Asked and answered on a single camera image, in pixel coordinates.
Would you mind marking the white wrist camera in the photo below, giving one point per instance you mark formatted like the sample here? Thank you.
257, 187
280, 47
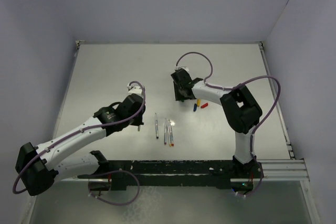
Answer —
135, 88
177, 68

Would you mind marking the blue marker pen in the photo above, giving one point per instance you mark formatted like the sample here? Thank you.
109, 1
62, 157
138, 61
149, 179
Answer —
156, 126

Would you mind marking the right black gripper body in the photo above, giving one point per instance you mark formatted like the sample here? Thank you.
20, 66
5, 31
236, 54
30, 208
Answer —
182, 96

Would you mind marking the red marker pen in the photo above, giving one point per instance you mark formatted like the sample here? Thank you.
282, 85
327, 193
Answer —
172, 138

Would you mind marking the red pen cap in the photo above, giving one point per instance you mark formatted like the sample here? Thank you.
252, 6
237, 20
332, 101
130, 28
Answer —
204, 105

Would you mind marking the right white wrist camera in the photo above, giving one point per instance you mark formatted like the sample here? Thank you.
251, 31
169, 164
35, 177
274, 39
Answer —
177, 68

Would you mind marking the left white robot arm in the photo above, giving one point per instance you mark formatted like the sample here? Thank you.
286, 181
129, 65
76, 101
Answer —
39, 167

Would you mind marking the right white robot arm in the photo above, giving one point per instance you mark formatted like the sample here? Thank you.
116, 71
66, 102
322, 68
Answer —
241, 110

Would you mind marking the yellow marker pen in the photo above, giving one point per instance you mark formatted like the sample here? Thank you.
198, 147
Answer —
168, 133

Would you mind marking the purple marker pen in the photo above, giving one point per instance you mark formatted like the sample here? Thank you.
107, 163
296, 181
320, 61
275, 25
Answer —
165, 131

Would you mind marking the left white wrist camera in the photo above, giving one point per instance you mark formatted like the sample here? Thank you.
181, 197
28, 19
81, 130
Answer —
135, 88

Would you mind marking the aluminium rail front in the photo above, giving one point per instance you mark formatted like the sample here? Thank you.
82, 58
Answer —
285, 170

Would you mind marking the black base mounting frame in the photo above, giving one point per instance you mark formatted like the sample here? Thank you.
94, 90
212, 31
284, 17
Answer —
221, 174

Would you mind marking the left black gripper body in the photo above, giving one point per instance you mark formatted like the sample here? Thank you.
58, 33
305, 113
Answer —
137, 120

